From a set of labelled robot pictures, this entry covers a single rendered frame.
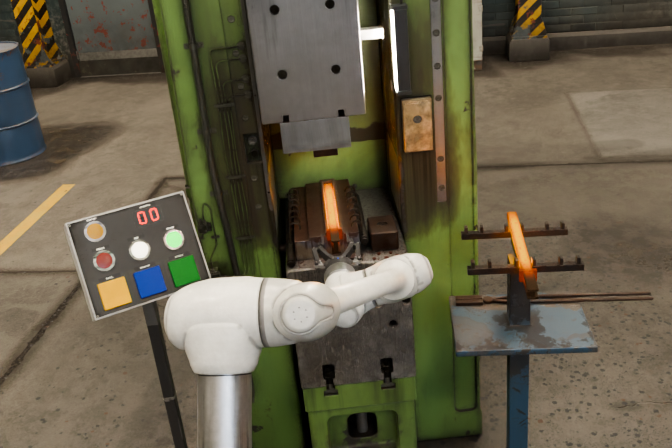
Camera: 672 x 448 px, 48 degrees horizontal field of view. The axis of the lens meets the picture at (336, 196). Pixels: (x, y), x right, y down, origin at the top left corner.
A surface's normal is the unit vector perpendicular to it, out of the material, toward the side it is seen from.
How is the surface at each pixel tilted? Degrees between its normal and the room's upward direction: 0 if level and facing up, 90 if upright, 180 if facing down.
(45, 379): 0
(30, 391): 0
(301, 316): 61
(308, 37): 90
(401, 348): 90
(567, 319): 0
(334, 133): 90
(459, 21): 90
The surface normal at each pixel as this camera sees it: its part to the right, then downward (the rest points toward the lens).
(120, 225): 0.36, -0.18
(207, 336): -0.16, -0.04
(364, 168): 0.06, 0.40
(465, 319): -0.09, -0.91
